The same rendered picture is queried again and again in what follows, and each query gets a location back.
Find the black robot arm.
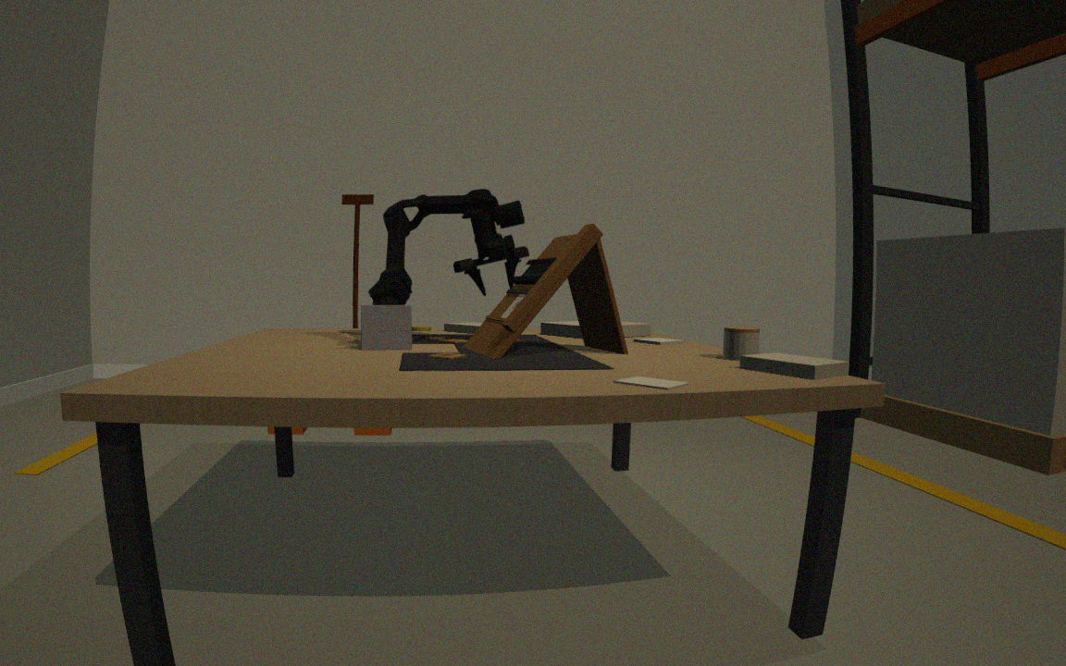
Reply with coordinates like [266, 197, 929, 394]
[369, 189, 524, 305]

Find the white paper ticket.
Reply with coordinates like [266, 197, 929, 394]
[502, 294, 526, 318]

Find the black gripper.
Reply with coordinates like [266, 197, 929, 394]
[453, 229, 529, 296]

